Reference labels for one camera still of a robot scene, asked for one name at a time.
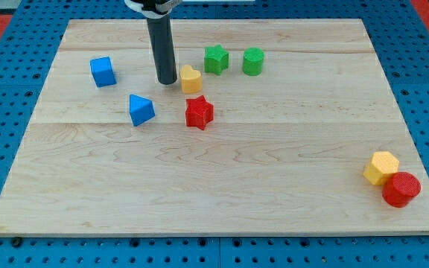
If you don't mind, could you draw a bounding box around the red cylinder block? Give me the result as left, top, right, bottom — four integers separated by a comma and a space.
382, 172, 422, 208

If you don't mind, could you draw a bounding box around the blue cube block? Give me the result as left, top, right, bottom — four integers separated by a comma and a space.
89, 57, 117, 87

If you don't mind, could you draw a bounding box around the yellow hexagon block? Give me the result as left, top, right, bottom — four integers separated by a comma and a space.
363, 151, 400, 185

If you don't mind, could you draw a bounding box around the green cylinder block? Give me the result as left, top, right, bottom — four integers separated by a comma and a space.
242, 47, 264, 76

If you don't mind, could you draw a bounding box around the blue triangle block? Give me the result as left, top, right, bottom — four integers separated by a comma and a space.
129, 95, 155, 127

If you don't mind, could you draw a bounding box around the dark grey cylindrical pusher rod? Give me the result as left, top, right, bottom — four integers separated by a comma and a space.
147, 14, 177, 85

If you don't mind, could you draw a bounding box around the yellow heart block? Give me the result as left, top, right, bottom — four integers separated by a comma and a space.
180, 65, 203, 94

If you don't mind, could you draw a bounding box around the light wooden board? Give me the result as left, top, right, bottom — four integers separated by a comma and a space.
0, 19, 429, 238

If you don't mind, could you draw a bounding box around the red star block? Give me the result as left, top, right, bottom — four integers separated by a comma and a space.
185, 95, 214, 130

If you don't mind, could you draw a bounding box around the green star block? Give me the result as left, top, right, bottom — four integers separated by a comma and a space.
204, 45, 229, 75

